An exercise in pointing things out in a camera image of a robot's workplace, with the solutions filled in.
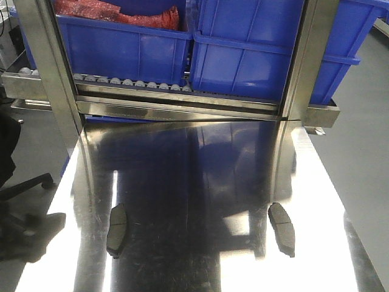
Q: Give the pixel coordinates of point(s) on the grey brake pad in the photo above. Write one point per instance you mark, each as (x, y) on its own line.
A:
(117, 230)
(283, 229)

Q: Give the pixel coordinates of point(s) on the right blue plastic bin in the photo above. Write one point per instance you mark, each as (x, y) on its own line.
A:
(244, 48)

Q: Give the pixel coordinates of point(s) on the blue plastic bin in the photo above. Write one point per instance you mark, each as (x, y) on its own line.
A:
(125, 51)
(244, 48)

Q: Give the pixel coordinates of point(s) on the red bubble wrap bag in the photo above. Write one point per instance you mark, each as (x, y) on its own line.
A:
(104, 11)

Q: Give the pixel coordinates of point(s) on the left blue plastic bin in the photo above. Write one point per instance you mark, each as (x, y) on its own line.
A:
(125, 51)

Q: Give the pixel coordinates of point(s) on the person in black trousers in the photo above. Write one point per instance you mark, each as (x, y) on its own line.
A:
(10, 133)

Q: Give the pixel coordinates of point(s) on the black office chair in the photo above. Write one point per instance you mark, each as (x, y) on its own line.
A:
(25, 236)

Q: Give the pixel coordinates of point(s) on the steel roller rack frame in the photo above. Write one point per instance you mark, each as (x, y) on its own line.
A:
(54, 87)

